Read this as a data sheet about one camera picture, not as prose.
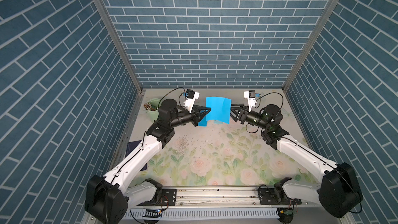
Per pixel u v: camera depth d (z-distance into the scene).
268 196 0.74
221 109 0.67
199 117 0.64
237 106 0.71
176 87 0.51
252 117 0.64
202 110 0.66
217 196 0.75
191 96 0.61
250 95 0.64
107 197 0.37
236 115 0.64
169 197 0.73
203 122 1.02
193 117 0.61
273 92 0.60
